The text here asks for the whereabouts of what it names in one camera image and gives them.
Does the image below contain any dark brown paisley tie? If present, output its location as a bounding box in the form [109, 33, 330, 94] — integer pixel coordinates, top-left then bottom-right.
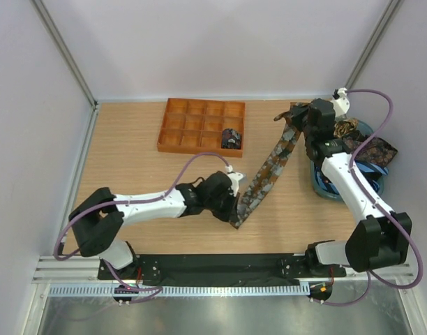
[355, 137, 398, 168]

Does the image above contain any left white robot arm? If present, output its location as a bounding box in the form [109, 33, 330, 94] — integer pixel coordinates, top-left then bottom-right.
[69, 171, 246, 279]

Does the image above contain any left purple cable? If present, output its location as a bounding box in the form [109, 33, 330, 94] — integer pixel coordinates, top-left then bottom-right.
[53, 151, 232, 262]

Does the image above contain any blue striped tie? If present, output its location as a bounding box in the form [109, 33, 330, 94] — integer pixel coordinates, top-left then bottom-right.
[311, 161, 389, 201]

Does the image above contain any white slotted cable duct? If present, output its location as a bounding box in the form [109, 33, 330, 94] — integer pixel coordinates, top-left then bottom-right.
[48, 282, 310, 298]

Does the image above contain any teal plastic basket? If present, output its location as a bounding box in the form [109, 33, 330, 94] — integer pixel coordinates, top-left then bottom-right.
[310, 120, 384, 204]

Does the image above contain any aluminium frame rail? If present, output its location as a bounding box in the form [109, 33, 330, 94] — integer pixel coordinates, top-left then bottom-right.
[32, 256, 100, 283]

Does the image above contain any gold patterned tie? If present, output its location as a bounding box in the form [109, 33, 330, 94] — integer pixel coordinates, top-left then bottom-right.
[334, 118, 359, 138]

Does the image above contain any purple cable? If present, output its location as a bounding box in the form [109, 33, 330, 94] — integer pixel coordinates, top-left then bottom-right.
[53, 151, 232, 262]
[345, 89, 424, 290]

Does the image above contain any brown floral tie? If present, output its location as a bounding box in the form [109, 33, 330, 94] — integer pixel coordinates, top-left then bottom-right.
[229, 103, 309, 229]

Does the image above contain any rolled dark floral tie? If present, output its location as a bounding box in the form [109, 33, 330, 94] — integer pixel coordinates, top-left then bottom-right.
[221, 128, 242, 150]

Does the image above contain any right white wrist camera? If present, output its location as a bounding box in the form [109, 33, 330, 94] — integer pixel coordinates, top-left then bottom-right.
[331, 87, 350, 119]

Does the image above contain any orange compartment tray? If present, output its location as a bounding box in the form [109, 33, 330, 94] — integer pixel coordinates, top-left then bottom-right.
[157, 98, 246, 158]

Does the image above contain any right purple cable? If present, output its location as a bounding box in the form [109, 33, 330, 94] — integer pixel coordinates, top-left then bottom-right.
[345, 89, 424, 290]

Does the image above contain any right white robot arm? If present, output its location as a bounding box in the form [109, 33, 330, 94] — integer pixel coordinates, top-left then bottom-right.
[290, 99, 412, 276]

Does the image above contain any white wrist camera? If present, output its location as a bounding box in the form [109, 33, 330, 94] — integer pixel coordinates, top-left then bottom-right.
[225, 165, 247, 197]
[331, 87, 350, 119]

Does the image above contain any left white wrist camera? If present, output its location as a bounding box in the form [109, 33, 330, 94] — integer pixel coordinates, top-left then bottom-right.
[225, 165, 247, 197]

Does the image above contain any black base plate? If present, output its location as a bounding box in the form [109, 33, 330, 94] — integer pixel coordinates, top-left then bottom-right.
[117, 253, 346, 288]

